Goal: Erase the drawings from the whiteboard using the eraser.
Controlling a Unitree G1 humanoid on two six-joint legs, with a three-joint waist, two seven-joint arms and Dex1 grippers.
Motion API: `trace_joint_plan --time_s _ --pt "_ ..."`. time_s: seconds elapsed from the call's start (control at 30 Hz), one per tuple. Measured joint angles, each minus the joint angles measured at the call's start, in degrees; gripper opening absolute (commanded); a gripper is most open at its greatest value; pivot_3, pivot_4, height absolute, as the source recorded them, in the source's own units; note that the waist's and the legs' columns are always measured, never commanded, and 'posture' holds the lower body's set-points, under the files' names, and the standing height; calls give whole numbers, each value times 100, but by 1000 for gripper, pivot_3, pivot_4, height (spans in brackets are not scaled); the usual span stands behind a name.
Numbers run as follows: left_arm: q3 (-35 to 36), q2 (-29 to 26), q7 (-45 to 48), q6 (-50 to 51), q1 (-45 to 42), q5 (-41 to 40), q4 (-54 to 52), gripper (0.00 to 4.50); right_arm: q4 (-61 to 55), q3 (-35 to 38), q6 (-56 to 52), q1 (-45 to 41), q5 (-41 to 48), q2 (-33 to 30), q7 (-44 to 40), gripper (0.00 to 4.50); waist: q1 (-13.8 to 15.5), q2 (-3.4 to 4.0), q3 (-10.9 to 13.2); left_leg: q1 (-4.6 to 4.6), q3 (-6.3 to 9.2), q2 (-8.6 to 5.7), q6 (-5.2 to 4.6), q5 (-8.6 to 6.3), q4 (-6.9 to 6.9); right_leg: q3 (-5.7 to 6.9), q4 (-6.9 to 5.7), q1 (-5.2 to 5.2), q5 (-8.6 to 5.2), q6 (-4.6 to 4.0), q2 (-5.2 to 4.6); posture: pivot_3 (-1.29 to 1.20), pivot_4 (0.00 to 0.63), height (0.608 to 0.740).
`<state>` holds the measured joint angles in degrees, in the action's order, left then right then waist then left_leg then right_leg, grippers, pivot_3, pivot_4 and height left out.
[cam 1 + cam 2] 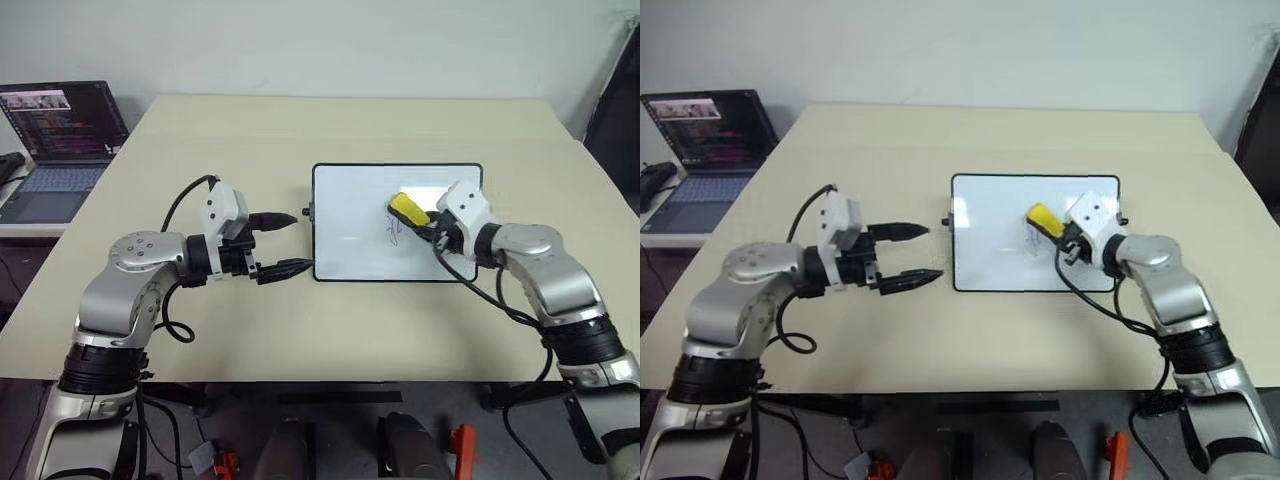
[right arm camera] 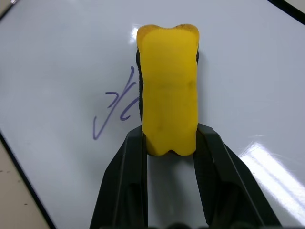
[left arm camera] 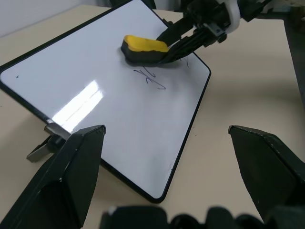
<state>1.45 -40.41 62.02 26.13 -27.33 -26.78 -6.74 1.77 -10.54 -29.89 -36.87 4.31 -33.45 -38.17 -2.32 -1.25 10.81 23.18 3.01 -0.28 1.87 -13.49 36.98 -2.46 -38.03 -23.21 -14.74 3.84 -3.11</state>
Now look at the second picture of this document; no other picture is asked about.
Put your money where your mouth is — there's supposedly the purple marker drawing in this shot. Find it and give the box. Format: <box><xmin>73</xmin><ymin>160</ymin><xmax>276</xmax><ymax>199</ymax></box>
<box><xmin>92</xmin><ymin>65</ymin><xmax>140</xmax><ymax>140</ymax></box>

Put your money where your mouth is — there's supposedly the black-framed whiteboard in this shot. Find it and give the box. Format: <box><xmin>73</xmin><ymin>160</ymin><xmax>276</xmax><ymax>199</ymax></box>
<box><xmin>0</xmin><ymin>0</ymin><xmax>305</xmax><ymax>229</ymax></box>

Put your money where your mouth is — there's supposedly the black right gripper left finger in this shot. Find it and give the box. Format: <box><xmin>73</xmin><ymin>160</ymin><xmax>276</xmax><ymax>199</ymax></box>
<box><xmin>89</xmin><ymin>125</ymin><xmax>148</xmax><ymax>229</ymax></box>

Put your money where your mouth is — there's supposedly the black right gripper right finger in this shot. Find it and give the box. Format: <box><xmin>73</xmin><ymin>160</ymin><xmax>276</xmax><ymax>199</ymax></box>
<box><xmin>194</xmin><ymin>123</ymin><xmax>282</xmax><ymax>229</ymax></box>

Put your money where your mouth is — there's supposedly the yellow whiteboard eraser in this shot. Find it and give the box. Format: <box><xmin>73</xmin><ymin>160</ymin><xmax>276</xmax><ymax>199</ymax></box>
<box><xmin>135</xmin><ymin>23</ymin><xmax>201</xmax><ymax>156</ymax></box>

